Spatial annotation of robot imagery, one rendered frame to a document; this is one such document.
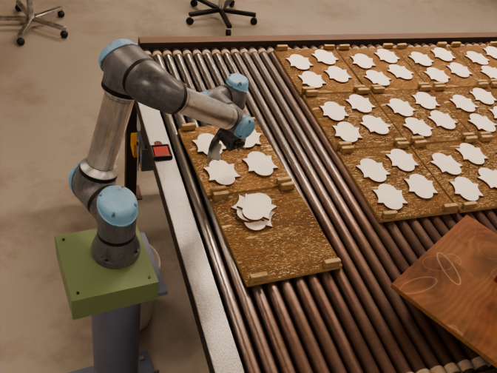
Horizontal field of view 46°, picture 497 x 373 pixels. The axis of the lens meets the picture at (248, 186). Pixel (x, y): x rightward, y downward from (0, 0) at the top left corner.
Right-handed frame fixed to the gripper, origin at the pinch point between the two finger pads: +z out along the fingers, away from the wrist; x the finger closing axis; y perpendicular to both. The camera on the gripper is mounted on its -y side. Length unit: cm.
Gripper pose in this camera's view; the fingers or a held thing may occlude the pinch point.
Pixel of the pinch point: (222, 156)
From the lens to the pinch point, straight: 221.5
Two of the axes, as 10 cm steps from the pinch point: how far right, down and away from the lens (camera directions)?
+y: 6.4, 5.8, -5.0
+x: 7.5, -3.5, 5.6
